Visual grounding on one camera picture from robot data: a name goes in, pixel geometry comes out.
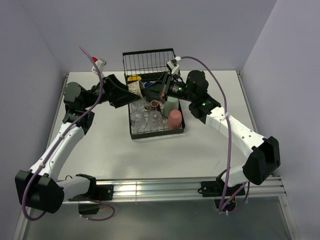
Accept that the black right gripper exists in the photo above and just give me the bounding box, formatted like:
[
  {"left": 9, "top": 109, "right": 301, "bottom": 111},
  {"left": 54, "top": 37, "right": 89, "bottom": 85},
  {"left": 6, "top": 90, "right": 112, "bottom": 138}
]
[{"left": 139, "top": 71, "right": 196, "bottom": 102}]

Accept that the green plastic cup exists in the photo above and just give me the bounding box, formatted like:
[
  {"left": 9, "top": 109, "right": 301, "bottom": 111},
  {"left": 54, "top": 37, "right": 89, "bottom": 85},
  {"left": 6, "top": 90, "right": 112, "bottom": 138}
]
[{"left": 163, "top": 96, "right": 179, "bottom": 118}]

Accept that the black wire dish rack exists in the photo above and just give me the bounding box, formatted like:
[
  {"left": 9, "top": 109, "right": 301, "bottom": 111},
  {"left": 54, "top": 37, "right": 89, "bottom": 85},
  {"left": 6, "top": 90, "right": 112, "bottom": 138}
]
[{"left": 122, "top": 48, "right": 185, "bottom": 140}]

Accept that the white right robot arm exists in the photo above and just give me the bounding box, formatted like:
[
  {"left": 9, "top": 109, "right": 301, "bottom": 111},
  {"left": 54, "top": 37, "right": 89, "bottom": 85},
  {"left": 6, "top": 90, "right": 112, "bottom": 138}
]
[{"left": 141, "top": 70, "right": 281, "bottom": 195}]

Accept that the yellow ceramic mug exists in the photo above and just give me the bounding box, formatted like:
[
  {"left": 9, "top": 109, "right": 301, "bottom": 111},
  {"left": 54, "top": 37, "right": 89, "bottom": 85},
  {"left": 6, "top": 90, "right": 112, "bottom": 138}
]
[{"left": 127, "top": 75, "right": 142, "bottom": 82}]

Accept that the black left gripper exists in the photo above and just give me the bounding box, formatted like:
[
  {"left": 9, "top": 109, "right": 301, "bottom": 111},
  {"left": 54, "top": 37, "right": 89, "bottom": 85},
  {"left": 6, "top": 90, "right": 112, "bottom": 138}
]
[{"left": 82, "top": 74, "right": 140, "bottom": 109}]

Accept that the dark blue mug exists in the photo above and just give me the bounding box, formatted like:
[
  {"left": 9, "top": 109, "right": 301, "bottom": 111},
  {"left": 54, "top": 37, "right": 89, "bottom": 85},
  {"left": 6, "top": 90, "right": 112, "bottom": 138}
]
[{"left": 143, "top": 81, "right": 154, "bottom": 88}]

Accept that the clear glass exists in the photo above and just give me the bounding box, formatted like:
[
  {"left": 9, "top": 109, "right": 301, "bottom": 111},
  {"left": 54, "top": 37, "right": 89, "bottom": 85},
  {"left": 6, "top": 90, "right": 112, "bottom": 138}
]
[
  {"left": 132, "top": 99, "right": 145, "bottom": 109},
  {"left": 130, "top": 109, "right": 146, "bottom": 129},
  {"left": 147, "top": 110, "right": 163, "bottom": 128}
]

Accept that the small brown glass jar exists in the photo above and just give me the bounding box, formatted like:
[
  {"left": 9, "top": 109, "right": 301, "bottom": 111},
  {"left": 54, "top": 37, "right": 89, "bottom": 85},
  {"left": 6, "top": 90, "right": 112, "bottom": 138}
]
[{"left": 127, "top": 80, "right": 144, "bottom": 99}]

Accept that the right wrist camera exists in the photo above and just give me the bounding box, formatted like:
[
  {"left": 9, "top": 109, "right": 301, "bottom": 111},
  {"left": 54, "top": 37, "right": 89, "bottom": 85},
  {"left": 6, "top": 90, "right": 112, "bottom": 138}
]
[{"left": 166, "top": 56, "right": 182, "bottom": 75}]

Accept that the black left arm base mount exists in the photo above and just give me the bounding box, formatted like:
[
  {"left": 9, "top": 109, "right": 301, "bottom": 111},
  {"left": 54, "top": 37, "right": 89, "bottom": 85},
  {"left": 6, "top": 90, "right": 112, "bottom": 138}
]
[{"left": 76, "top": 184, "right": 114, "bottom": 216}]

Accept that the aluminium frame rail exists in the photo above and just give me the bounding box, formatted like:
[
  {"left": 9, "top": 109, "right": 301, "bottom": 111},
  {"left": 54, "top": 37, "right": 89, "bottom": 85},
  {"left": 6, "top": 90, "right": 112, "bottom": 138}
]
[{"left": 96, "top": 176, "right": 287, "bottom": 202}]

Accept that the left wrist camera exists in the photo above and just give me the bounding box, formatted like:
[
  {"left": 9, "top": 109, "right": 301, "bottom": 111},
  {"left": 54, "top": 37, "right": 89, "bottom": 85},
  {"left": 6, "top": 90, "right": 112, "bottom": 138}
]
[{"left": 92, "top": 56, "right": 107, "bottom": 73}]

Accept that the black metal mug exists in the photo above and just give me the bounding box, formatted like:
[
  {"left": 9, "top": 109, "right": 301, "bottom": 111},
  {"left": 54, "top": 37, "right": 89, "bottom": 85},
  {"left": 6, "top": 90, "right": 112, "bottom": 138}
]
[{"left": 144, "top": 100, "right": 161, "bottom": 112}]

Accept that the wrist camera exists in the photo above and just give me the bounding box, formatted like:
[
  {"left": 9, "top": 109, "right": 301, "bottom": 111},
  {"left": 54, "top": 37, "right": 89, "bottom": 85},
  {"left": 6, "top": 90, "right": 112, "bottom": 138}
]
[
  {"left": 166, "top": 56, "right": 182, "bottom": 75},
  {"left": 92, "top": 56, "right": 107, "bottom": 73}
]

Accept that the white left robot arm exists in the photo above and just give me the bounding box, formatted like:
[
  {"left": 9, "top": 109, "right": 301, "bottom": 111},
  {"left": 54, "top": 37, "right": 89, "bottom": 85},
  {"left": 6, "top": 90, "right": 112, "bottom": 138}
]
[{"left": 15, "top": 74, "right": 144, "bottom": 219}]

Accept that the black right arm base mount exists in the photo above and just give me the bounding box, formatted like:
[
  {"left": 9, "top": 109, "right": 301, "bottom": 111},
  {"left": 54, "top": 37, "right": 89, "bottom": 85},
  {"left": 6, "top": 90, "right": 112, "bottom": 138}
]
[{"left": 197, "top": 180, "right": 242, "bottom": 198}]

